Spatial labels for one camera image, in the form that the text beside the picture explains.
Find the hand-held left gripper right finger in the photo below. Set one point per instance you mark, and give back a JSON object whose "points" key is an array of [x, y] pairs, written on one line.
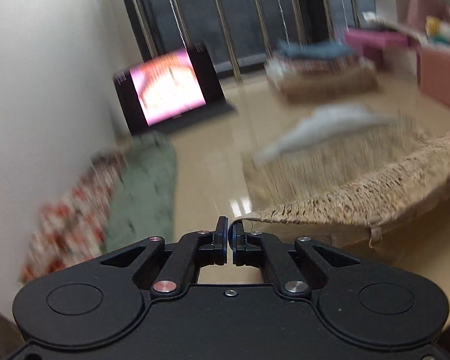
{"points": [[235, 242]]}

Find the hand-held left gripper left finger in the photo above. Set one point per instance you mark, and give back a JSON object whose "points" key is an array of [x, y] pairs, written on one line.
{"points": [[223, 238]]}

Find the beige floral crinkled garment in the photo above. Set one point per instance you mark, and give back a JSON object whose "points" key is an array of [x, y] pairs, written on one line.
{"points": [[360, 191]]}

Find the green patterned cloth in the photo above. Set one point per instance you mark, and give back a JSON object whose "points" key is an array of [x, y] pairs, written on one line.
{"points": [[146, 191]]}

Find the black tablet stand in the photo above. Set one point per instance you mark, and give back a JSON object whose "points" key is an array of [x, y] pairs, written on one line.
{"points": [[210, 110]]}

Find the red floral garment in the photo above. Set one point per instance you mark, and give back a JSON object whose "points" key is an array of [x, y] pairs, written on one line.
{"points": [[71, 217]]}

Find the black tablet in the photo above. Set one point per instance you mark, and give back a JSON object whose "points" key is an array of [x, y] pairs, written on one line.
{"points": [[165, 86]]}

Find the pinkish beige folded cloth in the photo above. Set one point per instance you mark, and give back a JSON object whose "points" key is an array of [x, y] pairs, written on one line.
{"points": [[330, 84]]}

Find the metal window railing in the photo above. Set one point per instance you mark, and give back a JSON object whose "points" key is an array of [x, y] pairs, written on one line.
{"points": [[230, 50]]}

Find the dark floral folded garment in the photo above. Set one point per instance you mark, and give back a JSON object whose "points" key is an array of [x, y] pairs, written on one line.
{"points": [[315, 65]]}

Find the window blinds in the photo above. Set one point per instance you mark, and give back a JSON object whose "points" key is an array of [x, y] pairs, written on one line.
{"points": [[247, 15]]}

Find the pink cube box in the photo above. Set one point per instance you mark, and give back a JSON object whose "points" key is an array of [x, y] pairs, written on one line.
{"points": [[371, 56]]}

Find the bright pink flat box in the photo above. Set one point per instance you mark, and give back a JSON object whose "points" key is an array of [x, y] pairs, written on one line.
{"points": [[378, 38]]}

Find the salmon pink storage box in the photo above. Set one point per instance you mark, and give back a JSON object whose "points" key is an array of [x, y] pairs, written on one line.
{"points": [[444, 78]]}

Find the white and yellow plush toy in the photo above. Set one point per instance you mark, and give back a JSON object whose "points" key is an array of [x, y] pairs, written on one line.
{"points": [[438, 30]]}

